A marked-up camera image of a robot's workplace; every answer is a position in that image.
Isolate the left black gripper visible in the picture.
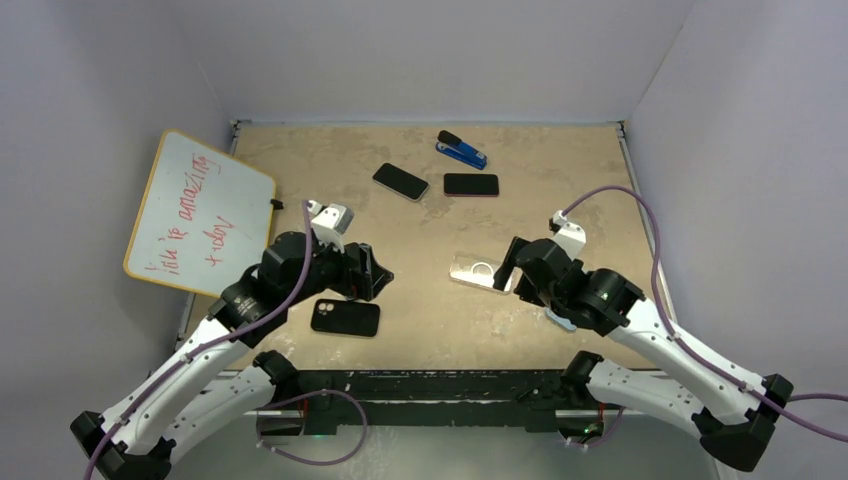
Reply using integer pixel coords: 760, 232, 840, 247
285, 231, 392, 307

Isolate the black phone case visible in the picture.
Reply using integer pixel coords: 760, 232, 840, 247
310, 299, 381, 338

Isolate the light blue phone case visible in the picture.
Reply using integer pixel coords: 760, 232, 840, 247
544, 308, 577, 332

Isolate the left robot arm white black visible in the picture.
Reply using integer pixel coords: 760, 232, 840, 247
71, 229, 394, 479

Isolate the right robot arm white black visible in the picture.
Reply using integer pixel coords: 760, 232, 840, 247
495, 237, 793, 472

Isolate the clear magsafe phone case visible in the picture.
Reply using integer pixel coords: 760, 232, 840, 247
449, 252, 520, 295

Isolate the black phone pink edge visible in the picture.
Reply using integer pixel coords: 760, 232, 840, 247
443, 173, 500, 197

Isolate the blue black stapler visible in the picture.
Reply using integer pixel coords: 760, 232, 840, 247
435, 130, 488, 170

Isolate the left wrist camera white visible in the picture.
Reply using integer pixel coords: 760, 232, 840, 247
307, 200, 355, 252

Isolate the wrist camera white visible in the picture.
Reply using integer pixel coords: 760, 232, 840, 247
307, 200, 355, 252
549, 210, 587, 260

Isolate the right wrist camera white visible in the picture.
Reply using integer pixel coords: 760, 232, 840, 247
549, 210, 587, 260

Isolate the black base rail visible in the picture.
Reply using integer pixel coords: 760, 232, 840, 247
235, 369, 627, 435

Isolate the whiteboard with yellow frame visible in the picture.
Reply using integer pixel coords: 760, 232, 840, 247
123, 129, 276, 296

